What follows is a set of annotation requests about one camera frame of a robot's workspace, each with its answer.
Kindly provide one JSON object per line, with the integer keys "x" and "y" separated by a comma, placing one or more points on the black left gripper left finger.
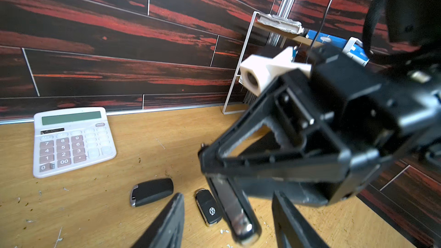
{"x": 166, "y": 231}

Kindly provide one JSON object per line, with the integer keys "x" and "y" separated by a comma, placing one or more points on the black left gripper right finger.
{"x": 291, "y": 228}

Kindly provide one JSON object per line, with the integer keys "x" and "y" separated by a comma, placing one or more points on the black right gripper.
{"x": 335, "y": 131}

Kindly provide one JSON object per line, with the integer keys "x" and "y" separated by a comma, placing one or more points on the small black car key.
{"x": 236, "y": 210}

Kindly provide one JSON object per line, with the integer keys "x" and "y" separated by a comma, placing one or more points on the large black smart key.
{"x": 151, "y": 191}

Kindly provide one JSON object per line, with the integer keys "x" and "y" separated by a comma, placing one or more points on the black VW car key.
{"x": 208, "y": 207}

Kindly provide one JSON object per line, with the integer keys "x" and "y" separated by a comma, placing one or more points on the white calculator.
{"x": 69, "y": 139}

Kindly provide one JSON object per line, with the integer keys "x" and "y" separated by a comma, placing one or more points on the white metal shelf rack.
{"x": 255, "y": 23}

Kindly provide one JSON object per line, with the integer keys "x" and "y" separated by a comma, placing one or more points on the blue book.
{"x": 352, "y": 47}

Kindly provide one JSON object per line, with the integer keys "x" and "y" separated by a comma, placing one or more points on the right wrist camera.
{"x": 257, "y": 72}

